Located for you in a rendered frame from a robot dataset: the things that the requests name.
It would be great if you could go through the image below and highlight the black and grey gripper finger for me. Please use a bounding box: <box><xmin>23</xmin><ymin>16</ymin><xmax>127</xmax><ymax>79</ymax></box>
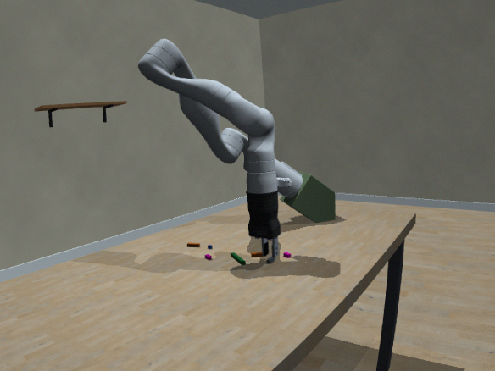
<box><xmin>261</xmin><ymin>238</ymin><xmax>269</xmax><ymax>257</ymax></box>
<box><xmin>267</xmin><ymin>236</ymin><xmax>279</xmax><ymax>257</ymax></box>

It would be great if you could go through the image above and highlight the green rod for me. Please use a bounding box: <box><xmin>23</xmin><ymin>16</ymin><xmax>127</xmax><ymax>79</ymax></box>
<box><xmin>231</xmin><ymin>252</ymin><xmax>246</xmax><ymax>265</ymax></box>

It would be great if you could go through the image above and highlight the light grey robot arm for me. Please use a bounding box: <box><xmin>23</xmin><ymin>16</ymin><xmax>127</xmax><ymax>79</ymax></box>
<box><xmin>138</xmin><ymin>39</ymin><xmax>303</xmax><ymax>198</ymax></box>

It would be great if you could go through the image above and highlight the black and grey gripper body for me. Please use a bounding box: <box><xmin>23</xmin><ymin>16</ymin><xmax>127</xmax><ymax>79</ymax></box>
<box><xmin>246</xmin><ymin>170</ymin><xmax>292</xmax><ymax>239</ymax></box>

